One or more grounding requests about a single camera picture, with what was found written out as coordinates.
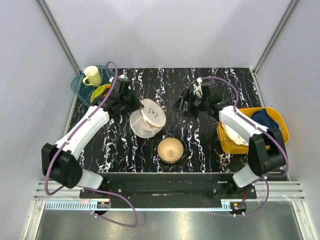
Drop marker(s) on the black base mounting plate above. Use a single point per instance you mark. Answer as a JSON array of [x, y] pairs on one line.
[[212, 185]]

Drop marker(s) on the white cloth in basket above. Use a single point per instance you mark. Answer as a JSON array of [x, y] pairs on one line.
[[234, 136]]

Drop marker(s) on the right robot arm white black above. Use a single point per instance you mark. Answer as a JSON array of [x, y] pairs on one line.
[[266, 146]]

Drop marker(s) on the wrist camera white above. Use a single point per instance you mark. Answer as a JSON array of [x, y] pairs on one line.
[[122, 76], [197, 88]]

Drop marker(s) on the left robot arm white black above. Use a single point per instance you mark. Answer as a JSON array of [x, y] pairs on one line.
[[60, 160]]

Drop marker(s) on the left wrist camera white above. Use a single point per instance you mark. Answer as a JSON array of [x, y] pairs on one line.
[[122, 76]]

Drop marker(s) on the black marble pattern mat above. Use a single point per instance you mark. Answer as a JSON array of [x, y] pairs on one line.
[[115, 148]]

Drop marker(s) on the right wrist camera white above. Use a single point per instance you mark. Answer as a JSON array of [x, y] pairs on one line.
[[197, 88]]

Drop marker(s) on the yellow-green plate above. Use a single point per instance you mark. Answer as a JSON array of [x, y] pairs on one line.
[[97, 92]]

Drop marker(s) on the navy blue garment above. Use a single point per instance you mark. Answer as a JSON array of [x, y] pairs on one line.
[[263, 118]]

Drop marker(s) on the orange cup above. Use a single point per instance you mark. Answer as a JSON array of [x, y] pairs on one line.
[[106, 90]]

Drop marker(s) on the yellow plastic basket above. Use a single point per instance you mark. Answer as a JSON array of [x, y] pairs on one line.
[[230, 147]]

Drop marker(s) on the teal plastic bin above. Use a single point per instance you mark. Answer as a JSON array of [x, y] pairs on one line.
[[83, 92]]

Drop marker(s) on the pale yellow mug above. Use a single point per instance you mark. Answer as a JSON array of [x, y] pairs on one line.
[[92, 76]]

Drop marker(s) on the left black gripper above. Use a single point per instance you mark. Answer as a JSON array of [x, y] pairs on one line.
[[137, 104]]

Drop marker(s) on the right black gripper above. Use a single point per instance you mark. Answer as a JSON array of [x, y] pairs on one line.
[[189, 96]]

